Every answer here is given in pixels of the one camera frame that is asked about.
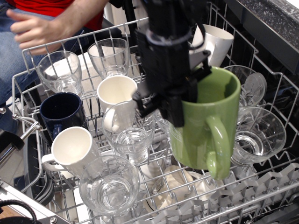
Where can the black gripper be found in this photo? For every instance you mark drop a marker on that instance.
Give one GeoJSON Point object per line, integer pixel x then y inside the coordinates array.
{"type": "Point", "coordinates": [171, 75]}

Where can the green ceramic mug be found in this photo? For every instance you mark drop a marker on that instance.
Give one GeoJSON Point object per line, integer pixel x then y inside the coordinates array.
{"type": "Point", "coordinates": [206, 141]}

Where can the person's forearm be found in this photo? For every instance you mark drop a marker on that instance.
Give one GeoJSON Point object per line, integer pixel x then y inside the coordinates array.
{"type": "Point", "coordinates": [75, 16]}

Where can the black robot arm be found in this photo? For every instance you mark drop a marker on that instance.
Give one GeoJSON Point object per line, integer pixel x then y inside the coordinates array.
{"type": "Point", "coordinates": [173, 18]}

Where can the white mug centre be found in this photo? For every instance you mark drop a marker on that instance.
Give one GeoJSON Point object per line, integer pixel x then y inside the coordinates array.
{"type": "Point", "coordinates": [111, 91]}

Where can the white mug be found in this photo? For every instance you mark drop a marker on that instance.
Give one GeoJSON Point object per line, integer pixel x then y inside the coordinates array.
{"type": "Point", "coordinates": [217, 41]}
{"type": "Point", "coordinates": [72, 150]}
{"type": "Point", "coordinates": [111, 91]}

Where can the white mug back right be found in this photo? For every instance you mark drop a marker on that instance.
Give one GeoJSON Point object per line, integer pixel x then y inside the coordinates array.
{"type": "Point", "coordinates": [217, 41]}

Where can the white mug front left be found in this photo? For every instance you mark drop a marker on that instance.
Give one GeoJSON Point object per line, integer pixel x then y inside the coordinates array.
{"type": "Point", "coordinates": [72, 150]}

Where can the dark blue ceramic mug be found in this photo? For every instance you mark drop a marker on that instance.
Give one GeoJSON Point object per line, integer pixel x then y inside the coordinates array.
{"type": "Point", "coordinates": [62, 110]}

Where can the person's hand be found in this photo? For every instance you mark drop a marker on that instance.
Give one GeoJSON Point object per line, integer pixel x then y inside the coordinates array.
{"type": "Point", "coordinates": [40, 34]}

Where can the clear glass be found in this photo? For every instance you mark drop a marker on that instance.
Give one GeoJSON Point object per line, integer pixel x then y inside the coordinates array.
{"type": "Point", "coordinates": [253, 85]}
{"type": "Point", "coordinates": [260, 134]}
{"type": "Point", "coordinates": [162, 123]}
{"type": "Point", "coordinates": [109, 185]}
{"type": "Point", "coordinates": [110, 57]}
{"type": "Point", "coordinates": [127, 133]}
{"type": "Point", "coordinates": [61, 71]}

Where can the clear glass centre front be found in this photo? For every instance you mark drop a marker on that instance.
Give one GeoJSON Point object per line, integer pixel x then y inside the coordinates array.
{"type": "Point", "coordinates": [127, 133]}

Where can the clear glass right back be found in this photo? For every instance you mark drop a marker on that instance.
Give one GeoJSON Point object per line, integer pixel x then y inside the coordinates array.
{"type": "Point", "coordinates": [253, 85]}

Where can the clear glass back left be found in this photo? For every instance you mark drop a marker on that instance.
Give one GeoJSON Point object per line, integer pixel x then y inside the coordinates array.
{"type": "Point", "coordinates": [110, 57]}

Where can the clear glass right front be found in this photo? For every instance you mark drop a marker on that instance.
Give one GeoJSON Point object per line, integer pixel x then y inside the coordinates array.
{"type": "Point", "coordinates": [260, 134]}

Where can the white plate lower rack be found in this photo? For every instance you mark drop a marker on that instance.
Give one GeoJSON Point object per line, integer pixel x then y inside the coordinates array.
{"type": "Point", "coordinates": [178, 185]}

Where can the clear glass front left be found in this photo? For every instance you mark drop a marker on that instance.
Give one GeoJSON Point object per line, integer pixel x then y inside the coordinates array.
{"type": "Point", "coordinates": [109, 185]}

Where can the dark speckled countertop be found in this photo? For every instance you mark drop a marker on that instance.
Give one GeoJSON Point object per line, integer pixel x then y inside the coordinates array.
{"type": "Point", "coordinates": [275, 24]}

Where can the clear glass far left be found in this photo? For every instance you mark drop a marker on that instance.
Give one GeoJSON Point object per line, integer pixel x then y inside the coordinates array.
{"type": "Point", "coordinates": [61, 71]}

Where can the grey plastic tine holder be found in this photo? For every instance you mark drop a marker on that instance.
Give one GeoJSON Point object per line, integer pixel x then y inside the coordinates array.
{"type": "Point", "coordinates": [269, 189]}

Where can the grey wire dishwasher rack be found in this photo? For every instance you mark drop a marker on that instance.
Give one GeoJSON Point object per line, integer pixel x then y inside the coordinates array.
{"type": "Point", "coordinates": [281, 99]}

